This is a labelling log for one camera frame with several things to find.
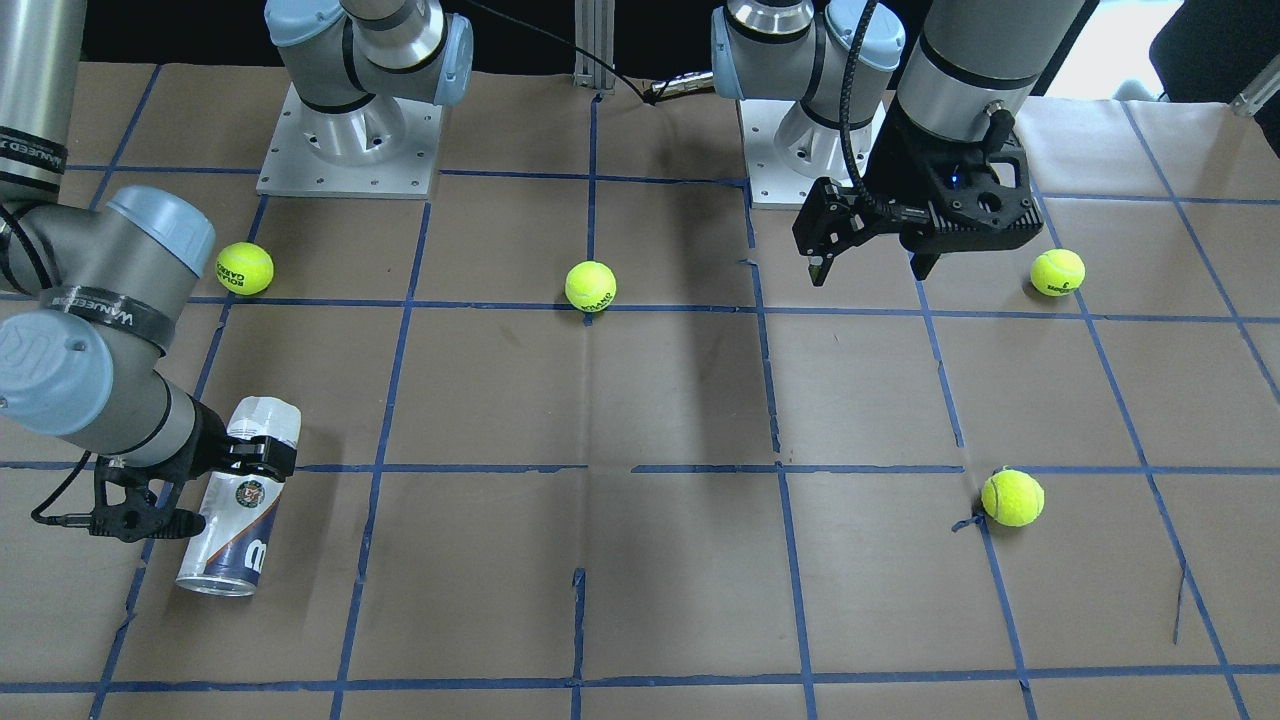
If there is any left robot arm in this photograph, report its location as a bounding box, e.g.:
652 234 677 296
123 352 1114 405
710 1 1083 286

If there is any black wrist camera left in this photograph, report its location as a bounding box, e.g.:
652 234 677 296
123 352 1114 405
792 177 902 287

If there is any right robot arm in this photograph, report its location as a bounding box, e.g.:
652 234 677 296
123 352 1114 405
3 1 474 542

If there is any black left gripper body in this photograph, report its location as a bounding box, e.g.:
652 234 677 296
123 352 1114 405
864 100 1041 255

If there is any tennis ball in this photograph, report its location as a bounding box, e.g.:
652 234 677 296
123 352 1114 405
1029 249 1087 297
564 260 617 313
215 242 275 296
980 468 1044 528

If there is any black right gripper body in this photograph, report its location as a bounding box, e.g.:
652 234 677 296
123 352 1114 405
92 404 262 543

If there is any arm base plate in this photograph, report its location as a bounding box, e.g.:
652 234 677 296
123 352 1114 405
256 88 447 201
739 99 852 210

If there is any aluminium frame post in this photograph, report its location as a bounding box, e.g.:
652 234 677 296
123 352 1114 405
573 0 616 94

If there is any tennis ball centre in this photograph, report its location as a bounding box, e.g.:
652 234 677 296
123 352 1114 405
564 260 617 313

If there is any clear tennis ball can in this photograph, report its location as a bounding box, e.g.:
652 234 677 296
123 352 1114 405
175 396 301 597

